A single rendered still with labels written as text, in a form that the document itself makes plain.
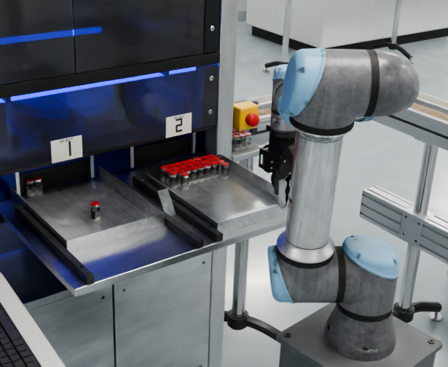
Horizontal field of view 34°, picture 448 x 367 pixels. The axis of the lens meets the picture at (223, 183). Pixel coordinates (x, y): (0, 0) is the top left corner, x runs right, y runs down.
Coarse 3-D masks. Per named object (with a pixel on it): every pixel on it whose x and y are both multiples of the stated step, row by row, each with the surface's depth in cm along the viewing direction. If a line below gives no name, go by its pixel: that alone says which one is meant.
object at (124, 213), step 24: (48, 192) 196; (72, 192) 196; (96, 192) 197; (120, 192) 197; (48, 216) 184; (72, 216) 184; (120, 216) 185; (144, 216) 186; (72, 240) 167; (96, 240) 171
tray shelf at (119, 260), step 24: (144, 168) 213; (144, 192) 199; (0, 216) 186; (24, 240) 175; (120, 240) 175; (144, 240) 175; (168, 240) 175; (240, 240) 180; (48, 264) 165; (96, 264) 164; (120, 264) 165; (144, 264) 165; (168, 264) 168; (72, 288) 156; (96, 288) 158
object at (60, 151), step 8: (80, 136) 189; (56, 144) 185; (64, 144) 187; (72, 144) 188; (80, 144) 190; (56, 152) 186; (64, 152) 188; (72, 152) 189; (80, 152) 190; (56, 160) 187; (64, 160) 188
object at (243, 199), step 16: (224, 160) 215; (240, 176) 210; (256, 176) 204; (176, 192) 199; (192, 192) 199; (208, 192) 200; (224, 192) 200; (240, 192) 200; (256, 192) 201; (192, 208) 185; (208, 208) 191; (224, 208) 191; (240, 208) 192; (256, 208) 192; (272, 208) 186; (224, 224) 178; (240, 224) 182
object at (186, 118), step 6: (186, 114) 207; (168, 120) 204; (174, 120) 205; (180, 120) 206; (186, 120) 207; (168, 126) 204; (174, 126) 206; (180, 126) 207; (186, 126) 208; (168, 132) 205; (174, 132) 206; (180, 132) 208; (186, 132) 209
